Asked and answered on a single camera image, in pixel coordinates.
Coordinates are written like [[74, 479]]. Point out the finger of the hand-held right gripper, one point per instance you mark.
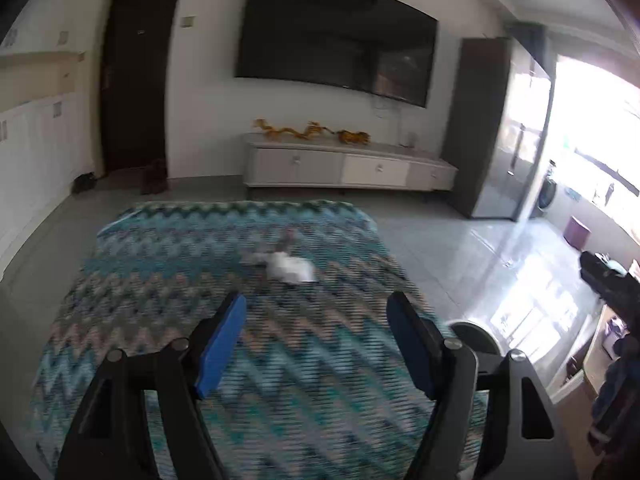
[[607, 280]]

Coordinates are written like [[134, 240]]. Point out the teal zigzag blanket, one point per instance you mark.
[[150, 270]]

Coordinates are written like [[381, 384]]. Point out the white round trash bin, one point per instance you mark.
[[487, 335]]

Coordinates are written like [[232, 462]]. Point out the dark cloth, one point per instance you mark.
[[620, 400]]

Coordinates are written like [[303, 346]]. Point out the long golden dragon ornament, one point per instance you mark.
[[290, 130]]

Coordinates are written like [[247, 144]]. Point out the wall switch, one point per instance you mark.
[[186, 21]]

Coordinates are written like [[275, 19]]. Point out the black wall television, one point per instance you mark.
[[325, 35]]

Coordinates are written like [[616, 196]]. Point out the white wall cabinets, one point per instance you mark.
[[35, 150]]

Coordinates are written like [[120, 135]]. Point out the dark shoes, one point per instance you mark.
[[85, 183]]

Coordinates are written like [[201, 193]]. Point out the grey washing machine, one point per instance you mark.
[[547, 192]]

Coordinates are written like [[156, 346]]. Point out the small golden dragon ornament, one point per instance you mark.
[[352, 136]]

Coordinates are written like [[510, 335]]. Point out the white television cabinet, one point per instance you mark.
[[325, 165]]

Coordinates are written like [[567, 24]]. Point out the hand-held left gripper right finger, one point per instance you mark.
[[407, 342]]

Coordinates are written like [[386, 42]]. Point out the purple stool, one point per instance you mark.
[[577, 232]]

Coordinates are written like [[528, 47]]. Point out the dark wooden door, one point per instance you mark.
[[135, 75]]

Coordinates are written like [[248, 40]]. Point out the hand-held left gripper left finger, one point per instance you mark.
[[222, 347]]

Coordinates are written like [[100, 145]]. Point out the light wooden furniture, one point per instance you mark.
[[592, 355]]

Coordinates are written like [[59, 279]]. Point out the grey refrigerator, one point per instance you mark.
[[495, 160]]

